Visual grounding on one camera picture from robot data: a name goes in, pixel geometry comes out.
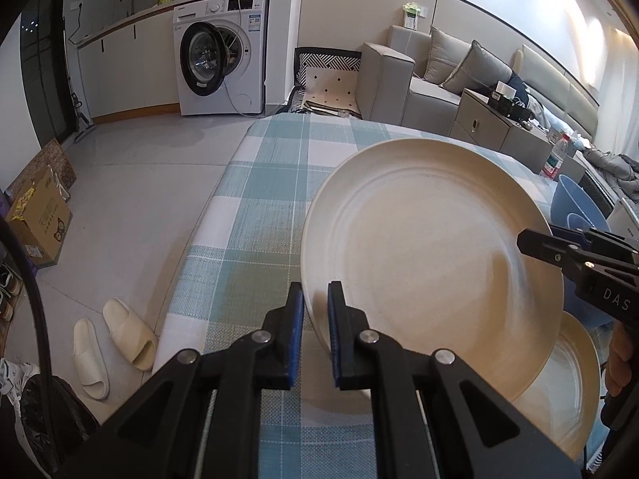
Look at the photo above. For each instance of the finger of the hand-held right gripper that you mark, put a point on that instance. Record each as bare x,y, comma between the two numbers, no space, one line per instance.
544,247
574,233

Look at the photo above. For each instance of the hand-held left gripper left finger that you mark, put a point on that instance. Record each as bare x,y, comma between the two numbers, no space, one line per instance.
298,319

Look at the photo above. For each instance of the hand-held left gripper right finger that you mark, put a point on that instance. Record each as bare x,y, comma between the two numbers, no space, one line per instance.
333,324

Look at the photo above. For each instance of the cream plate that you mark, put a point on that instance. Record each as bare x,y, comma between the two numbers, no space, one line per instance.
424,259
564,394

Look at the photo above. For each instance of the person's right hand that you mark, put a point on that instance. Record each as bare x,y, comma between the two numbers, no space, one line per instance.
621,359

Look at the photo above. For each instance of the white electric kettle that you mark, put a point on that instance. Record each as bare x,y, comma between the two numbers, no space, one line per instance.
626,219

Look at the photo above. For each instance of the plastic water bottle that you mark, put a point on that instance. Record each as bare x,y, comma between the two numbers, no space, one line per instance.
555,159

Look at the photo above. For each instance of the grey padded jacket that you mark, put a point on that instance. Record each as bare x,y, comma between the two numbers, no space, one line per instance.
614,167

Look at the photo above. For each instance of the green white checked tablecloth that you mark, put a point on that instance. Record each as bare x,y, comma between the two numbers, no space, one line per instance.
259,209

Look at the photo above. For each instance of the grey bedside cabinet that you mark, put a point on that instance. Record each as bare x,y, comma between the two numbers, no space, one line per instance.
484,119

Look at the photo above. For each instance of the black box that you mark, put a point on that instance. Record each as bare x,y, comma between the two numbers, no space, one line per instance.
504,105

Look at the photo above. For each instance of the navy cushion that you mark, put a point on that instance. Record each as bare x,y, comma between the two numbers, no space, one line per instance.
519,87

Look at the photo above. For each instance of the white tissue box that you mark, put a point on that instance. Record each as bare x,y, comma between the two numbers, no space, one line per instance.
505,89

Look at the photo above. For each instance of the cream slipper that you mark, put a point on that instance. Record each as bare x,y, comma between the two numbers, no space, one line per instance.
90,359
130,334

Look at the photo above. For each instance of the dark grey cushion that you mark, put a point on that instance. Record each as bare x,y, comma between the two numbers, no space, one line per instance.
479,72

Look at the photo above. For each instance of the light grey cushion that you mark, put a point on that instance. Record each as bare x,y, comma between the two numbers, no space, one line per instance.
444,57

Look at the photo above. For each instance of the grey sofa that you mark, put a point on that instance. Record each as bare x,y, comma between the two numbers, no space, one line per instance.
384,80

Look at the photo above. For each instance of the black white patterned rug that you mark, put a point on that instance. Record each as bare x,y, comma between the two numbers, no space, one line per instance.
329,85

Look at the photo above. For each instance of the white washing machine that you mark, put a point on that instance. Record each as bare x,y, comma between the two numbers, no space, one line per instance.
244,75

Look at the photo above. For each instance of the black plastic bag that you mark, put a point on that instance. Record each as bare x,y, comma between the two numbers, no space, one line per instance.
50,424

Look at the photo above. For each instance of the cardboard box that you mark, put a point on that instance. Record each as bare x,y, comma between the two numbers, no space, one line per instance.
42,219

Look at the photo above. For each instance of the white sneaker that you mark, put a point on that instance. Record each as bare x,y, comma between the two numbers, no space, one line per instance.
15,374

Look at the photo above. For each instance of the upright floor mop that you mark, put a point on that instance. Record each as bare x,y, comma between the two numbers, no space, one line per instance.
82,119

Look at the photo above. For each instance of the flat patterned cardboard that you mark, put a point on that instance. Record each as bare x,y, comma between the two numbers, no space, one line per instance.
45,159

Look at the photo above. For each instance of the white kitchen base cabinets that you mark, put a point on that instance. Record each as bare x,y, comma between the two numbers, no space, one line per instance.
140,60

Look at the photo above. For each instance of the dark glass door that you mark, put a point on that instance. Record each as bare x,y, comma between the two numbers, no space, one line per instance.
45,75

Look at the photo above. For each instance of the black kitchen faucet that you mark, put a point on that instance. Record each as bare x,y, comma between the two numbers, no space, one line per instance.
131,2

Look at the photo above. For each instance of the wall socket with green plug-in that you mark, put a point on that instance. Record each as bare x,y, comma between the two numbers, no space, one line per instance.
412,15

